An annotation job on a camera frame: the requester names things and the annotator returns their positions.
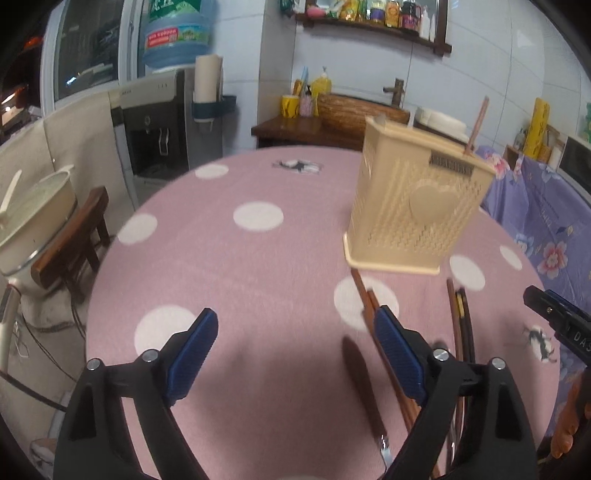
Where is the dark appliance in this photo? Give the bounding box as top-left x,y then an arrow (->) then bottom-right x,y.
558,136 -> 591,185

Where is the blue water bottle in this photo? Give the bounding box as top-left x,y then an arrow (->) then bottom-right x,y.
141,0 -> 218,70

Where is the dark chopstick with yellow band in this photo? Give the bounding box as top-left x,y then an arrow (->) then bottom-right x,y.
456,288 -> 468,361

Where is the person's right hand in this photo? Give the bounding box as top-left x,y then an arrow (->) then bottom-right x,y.
551,381 -> 591,459

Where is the white bowl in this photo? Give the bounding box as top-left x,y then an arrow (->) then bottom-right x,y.
413,106 -> 469,144

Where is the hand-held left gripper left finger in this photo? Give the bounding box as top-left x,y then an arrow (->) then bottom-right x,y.
54,308 -> 219,480

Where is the purple floral cloth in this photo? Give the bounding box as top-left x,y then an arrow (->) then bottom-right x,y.
475,145 -> 591,444

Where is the beige plastic utensil holder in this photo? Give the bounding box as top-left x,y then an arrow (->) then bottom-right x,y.
344,115 -> 497,276

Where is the row of condiment bottles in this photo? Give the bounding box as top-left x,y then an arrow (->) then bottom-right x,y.
305,0 -> 435,38

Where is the dark wooden chopstick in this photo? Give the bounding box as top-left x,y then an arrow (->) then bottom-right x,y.
462,290 -> 477,364

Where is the wooden handled utensil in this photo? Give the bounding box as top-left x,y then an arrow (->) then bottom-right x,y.
342,337 -> 394,468

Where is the window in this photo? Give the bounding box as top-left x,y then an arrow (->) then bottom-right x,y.
53,0 -> 139,102

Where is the yellow soap bottle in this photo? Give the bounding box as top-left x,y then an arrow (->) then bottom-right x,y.
310,66 -> 332,100

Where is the cream cooking pot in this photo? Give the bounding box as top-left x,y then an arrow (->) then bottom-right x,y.
0,168 -> 79,278

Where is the yellow package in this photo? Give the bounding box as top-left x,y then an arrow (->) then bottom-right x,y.
524,98 -> 551,158

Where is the wicker pattern basin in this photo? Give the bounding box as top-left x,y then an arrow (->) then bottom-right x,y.
318,92 -> 411,137

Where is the black cable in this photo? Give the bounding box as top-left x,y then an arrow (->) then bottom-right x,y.
0,369 -> 70,411

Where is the brown faucet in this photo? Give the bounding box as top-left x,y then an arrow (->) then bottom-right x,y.
383,78 -> 407,109

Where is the wooden wall shelf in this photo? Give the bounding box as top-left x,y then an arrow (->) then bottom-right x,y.
295,11 -> 452,55

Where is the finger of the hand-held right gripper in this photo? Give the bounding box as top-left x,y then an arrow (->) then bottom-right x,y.
524,285 -> 591,326

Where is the grey water dispenser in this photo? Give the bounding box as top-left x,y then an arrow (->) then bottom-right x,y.
111,69 -> 225,185

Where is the pink polka dot tablecloth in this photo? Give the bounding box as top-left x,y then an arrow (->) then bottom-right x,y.
85,147 -> 561,480

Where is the wooden chair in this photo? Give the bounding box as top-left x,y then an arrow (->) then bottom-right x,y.
31,187 -> 112,303

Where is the white ladle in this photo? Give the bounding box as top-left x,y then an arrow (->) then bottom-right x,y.
0,170 -> 23,227

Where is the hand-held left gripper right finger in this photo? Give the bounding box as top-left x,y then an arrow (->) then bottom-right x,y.
373,305 -> 539,480

